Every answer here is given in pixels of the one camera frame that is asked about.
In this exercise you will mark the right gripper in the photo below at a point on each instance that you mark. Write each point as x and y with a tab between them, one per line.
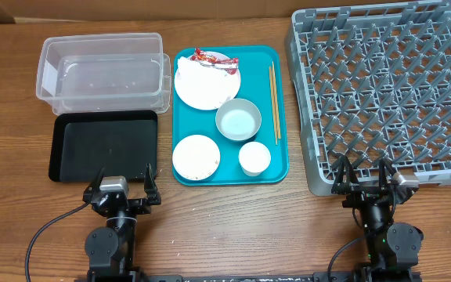
362	193

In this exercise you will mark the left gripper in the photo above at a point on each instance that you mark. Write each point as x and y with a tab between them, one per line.
143	207

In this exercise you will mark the small white plate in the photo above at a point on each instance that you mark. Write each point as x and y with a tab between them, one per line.
196	157

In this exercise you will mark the white cup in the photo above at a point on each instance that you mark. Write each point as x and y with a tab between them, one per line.
254	158

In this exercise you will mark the white napkin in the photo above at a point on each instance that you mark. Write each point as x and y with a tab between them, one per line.
193	74

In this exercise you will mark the grey bowl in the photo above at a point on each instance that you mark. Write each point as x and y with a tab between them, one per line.
238	119

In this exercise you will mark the red snack wrapper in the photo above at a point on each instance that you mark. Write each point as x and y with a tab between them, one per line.
207	59

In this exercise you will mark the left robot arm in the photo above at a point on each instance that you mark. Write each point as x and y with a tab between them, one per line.
110	248

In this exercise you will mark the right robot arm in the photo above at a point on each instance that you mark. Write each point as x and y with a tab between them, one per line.
392	247

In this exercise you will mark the grey dishwasher rack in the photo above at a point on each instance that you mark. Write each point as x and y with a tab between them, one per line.
373	82

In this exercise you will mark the black plastic tray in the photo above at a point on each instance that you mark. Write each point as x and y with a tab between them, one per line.
119	142

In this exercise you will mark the clear plastic bin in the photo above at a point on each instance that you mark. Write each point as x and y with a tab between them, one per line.
104	72

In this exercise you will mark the teal serving tray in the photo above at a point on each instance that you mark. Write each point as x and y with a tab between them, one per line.
253	75

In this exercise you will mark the large white plate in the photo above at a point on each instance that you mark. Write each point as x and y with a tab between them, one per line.
210	98

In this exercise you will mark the wooden chopstick left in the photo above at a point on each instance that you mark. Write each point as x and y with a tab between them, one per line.
273	105

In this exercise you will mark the wooden chopstick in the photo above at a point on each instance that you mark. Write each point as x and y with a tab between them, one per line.
273	105
276	115

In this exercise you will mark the wooden chopstick right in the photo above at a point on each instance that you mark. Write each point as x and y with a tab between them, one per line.
276	115

